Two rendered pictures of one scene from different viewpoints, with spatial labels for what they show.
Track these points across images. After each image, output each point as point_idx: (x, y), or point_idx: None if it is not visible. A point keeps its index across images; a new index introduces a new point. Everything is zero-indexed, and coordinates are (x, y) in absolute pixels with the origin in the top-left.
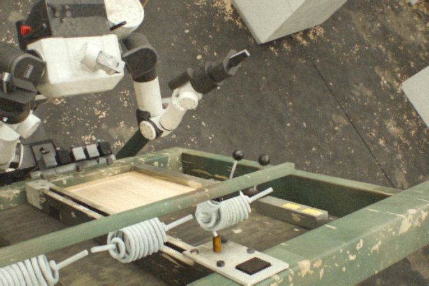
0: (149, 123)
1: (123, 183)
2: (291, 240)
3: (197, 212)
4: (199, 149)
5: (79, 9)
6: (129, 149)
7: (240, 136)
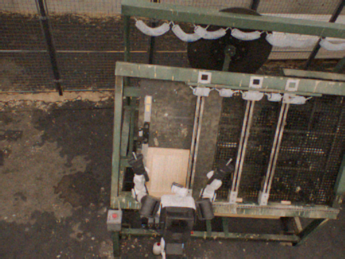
0: (147, 189)
1: (158, 184)
2: (186, 80)
3: (213, 88)
4: (42, 257)
5: (178, 214)
6: (118, 233)
7: (3, 258)
